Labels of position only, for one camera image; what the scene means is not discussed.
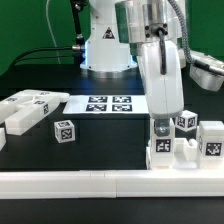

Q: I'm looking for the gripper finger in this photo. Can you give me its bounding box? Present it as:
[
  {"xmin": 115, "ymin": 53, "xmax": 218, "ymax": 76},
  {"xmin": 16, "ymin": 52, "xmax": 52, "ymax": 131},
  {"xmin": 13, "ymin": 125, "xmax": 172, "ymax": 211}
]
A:
[{"xmin": 154, "ymin": 119, "xmax": 170, "ymax": 135}]

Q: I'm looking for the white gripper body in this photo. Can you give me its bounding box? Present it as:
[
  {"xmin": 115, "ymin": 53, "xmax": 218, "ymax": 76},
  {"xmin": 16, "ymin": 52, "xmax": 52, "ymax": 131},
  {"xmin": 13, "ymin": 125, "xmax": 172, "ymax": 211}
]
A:
[{"xmin": 137, "ymin": 41, "xmax": 184, "ymax": 119}]

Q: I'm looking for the white chair seat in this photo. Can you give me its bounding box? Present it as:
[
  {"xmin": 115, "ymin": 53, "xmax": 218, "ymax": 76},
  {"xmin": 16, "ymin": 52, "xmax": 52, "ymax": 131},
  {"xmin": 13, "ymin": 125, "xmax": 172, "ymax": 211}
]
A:
[{"xmin": 146, "ymin": 138, "xmax": 198, "ymax": 170}]

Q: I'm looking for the white chair back assembly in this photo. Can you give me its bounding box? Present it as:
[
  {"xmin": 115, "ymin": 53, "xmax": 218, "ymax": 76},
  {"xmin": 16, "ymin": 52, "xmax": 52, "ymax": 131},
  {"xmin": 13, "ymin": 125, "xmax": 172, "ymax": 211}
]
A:
[{"xmin": 0, "ymin": 90, "xmax": 69, "ymax": 136}]

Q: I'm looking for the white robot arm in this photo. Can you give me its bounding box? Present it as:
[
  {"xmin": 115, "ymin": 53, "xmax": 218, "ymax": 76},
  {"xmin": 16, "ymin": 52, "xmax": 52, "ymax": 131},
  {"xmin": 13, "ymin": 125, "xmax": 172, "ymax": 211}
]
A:
[{"xmin": 70, "ymin": 0, "xmax": 185, "ymax": 136}]

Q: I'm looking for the white front fence bar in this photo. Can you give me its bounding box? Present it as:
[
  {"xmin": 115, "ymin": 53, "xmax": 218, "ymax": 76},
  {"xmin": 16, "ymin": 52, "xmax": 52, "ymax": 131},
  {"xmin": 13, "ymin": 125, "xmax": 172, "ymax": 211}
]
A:
[{"xmin": 0, "ymin": 170, "xmax": 224, "ymax": 199}]

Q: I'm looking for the white fence bar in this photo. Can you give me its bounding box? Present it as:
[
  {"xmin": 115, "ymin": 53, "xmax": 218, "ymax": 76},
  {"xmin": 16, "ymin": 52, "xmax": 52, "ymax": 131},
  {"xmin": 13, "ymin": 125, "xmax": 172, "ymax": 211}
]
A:
[
  {"xmin": 0, "ymin": 170, "xmax": 224, "ymax": 199},
  {"xmin": 0, "ymin": 128, "xmax": 6, "ymax": 151}
]

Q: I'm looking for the white marker sheet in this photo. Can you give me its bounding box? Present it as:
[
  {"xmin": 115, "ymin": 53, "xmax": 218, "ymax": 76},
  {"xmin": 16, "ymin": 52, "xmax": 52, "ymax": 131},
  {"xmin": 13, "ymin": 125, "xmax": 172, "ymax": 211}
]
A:
[{"xmin": 63, "ymin": 95, "xmax": 148, "ymax": 114}]

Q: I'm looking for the white left fence bar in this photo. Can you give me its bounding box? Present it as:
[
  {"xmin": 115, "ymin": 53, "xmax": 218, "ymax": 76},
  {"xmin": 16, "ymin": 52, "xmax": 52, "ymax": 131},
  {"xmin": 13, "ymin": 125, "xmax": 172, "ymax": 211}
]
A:
[{"xmin": 0, "ymin": 128, "xmax": 6, "ymax": 151}]

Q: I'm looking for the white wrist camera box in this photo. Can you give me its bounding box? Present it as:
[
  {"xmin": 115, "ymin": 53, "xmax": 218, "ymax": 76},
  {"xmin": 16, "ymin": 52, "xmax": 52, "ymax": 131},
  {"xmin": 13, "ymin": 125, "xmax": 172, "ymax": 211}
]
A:
[{"xmin": 190, "ymin": 51, "xmax": 224, "ymax": 91}]

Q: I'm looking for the grey cable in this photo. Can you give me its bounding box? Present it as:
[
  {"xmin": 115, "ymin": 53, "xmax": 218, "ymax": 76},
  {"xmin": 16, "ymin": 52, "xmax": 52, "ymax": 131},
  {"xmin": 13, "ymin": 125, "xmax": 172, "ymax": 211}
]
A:
[{"xmin": 166, "ymin": 0, "xmax": 224, "ymax": 73}]

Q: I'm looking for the black cable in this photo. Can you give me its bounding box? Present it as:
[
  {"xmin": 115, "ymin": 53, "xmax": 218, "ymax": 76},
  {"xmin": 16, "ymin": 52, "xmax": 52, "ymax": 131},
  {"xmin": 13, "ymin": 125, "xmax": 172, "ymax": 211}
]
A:
[{"xmin": 9, "ymin": 0, "xmax": 88, "ymax": 69}]

